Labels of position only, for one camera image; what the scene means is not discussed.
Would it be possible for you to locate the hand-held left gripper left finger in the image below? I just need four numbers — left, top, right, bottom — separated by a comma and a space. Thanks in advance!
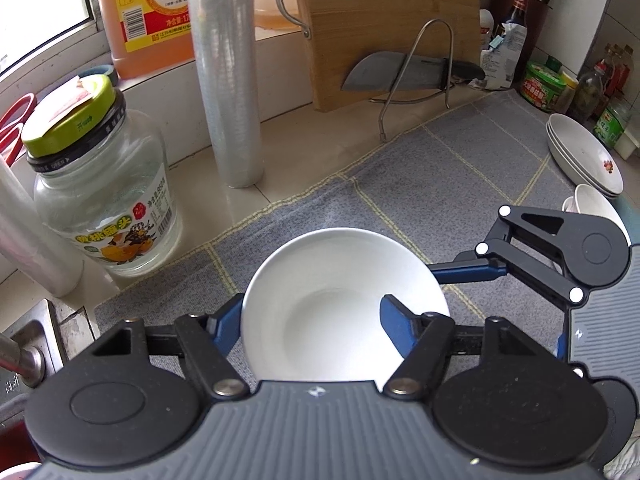
92, 292, 251, 401

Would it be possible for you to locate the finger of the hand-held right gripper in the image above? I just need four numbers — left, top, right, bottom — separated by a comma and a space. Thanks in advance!
430, 205, 585, 306

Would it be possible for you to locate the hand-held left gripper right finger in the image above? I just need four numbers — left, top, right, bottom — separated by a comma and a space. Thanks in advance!
380, 295, 556, 395

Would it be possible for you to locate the small white cup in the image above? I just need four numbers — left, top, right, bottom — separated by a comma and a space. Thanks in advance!
575, 183, 630, 241

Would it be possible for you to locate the grey checked dish towel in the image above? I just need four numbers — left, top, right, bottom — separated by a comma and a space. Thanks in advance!
95, 87, 640, 391

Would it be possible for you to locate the steel sink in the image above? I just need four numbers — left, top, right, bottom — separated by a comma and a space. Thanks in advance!
0, 299, 101, 411

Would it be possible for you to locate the glass jar yellow-green lid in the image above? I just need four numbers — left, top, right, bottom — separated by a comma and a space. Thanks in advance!
21, 74, 183, 277

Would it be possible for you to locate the white plastic box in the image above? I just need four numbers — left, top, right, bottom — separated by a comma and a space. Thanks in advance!
614, 125, 640, 158

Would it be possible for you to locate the green lidded sauce jar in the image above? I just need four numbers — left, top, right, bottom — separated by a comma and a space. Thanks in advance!
520, 61, 566, 112

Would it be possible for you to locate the spice jar yellow lid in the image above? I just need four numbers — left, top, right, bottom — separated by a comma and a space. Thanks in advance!
554, 71, 580, 115

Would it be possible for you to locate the green label bottle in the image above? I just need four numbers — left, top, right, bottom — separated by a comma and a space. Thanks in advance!
595, 96, 633, 148

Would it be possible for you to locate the white printed bag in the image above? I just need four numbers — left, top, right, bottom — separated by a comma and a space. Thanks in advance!
482, 22, 526, 92

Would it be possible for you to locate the metal faucet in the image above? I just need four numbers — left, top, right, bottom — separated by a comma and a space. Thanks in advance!
0, 332, 46, 388

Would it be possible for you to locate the red and white basket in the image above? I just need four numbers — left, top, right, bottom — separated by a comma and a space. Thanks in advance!
0, 420, 43, 480

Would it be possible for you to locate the white bottle red label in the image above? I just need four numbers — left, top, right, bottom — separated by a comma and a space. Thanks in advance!
479, 9, 496, 51

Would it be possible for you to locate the large plastic wrap roll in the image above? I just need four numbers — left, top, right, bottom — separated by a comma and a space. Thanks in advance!
186, 0, 265, 188

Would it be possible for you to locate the dark red knife block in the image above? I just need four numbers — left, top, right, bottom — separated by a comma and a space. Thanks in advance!
492, 0, 551, 78

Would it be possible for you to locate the clear glass bottle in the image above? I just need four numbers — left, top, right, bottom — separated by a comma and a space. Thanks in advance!
595, 45, 618, 81

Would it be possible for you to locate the dark soy sauce bottle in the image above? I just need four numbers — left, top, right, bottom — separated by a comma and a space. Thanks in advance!
506, 0, 533, 86

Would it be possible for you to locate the bamboo cutting board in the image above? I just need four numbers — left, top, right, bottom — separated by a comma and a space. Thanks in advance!
272, 0, 493, 112

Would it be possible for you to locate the teal round lid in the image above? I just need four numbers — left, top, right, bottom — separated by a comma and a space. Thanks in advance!
80, 65, 120, 86

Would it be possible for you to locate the red plastic item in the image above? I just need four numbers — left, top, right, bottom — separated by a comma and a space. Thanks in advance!
0, 94, 38, 166

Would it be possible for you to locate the orange cooking wine jug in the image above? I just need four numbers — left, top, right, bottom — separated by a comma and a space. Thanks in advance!
91, 0, 201, 80

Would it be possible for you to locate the window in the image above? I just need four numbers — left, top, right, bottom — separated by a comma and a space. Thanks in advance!
0, 0, 108, 81

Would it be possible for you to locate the metal wire rack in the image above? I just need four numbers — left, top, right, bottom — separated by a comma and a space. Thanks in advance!
378, 19, 463, 142

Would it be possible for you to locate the black-handled kitchen knife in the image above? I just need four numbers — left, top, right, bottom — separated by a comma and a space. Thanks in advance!
342, 51, 486, 92

